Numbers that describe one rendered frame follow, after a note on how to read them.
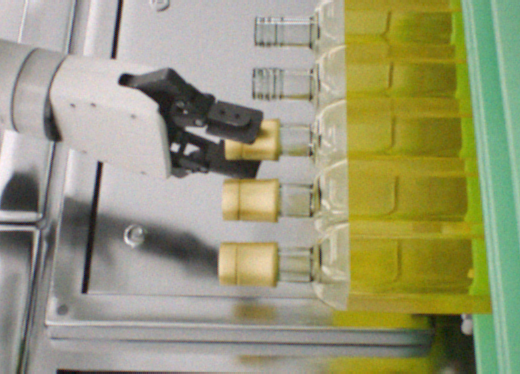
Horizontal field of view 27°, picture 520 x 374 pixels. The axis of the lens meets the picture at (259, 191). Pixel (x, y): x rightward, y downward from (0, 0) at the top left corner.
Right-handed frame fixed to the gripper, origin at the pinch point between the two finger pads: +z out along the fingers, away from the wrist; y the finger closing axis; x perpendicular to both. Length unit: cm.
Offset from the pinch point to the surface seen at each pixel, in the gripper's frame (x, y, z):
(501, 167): -0.6, 6.4, 20.7
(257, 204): -5.8, 1.2, 3.5
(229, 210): -6.7, 0.7, 1.5
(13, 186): -2.7, -12.9, -21.6
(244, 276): -11.9, 0.8, 4.3
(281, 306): -7.7, -11.9, 6.1
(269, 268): -11.0, 1.4, 6.0
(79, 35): 17.9, -15.2, -23.6
